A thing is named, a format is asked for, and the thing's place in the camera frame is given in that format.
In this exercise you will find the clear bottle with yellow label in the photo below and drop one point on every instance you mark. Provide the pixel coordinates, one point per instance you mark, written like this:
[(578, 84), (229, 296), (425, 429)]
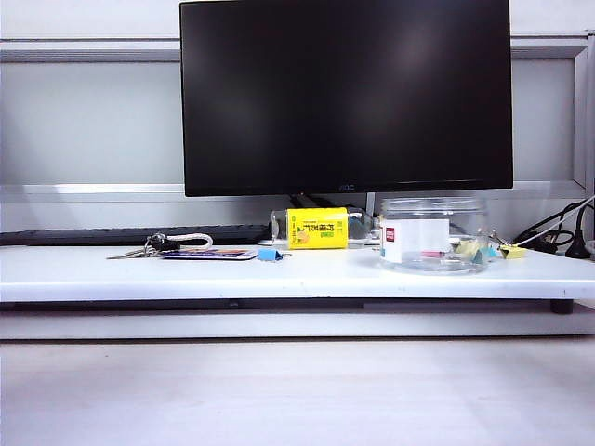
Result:
[(316, 227)]

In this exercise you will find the black computer monitor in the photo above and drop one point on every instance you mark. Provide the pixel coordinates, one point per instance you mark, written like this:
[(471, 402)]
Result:
[(344, 93)]

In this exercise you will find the white mat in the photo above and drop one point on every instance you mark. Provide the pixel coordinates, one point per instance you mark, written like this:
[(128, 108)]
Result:
[(297, 279)]

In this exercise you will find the yellow binder clip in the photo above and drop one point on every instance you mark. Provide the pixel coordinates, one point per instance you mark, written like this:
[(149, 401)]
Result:
[(513, 253), (465, 247)]

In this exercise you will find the teal binder clip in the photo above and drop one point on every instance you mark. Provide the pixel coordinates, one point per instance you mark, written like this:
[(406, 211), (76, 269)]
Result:
[(481, 256)]

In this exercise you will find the black keyboard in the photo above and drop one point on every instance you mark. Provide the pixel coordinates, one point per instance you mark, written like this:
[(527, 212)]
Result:
[(93, 236)]

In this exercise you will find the blue binder clip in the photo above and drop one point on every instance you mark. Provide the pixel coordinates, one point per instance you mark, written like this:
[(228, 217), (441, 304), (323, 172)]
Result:
[(267, 254)]

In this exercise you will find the metal key bunch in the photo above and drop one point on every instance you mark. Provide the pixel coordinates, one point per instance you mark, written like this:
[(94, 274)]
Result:
[(139, 253)]

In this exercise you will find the blue and orange card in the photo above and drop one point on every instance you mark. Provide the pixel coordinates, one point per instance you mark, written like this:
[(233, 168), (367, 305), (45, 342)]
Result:
[(209, 254)]

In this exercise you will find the pink binder clip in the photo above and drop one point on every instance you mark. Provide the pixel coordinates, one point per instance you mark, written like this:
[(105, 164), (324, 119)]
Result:
[(432, 254)]

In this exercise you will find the black power plug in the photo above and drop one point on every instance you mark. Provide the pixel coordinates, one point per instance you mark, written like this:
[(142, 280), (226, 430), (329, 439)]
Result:
[(578, 246)]

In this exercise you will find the grey aluminium partition frame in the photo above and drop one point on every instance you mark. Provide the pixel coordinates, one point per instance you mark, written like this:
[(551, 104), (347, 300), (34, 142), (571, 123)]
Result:
[(93, 51)]

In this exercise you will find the round transparent plastic box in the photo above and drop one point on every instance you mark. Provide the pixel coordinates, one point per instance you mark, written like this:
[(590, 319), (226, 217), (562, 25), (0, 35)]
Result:
[(418, 232)]

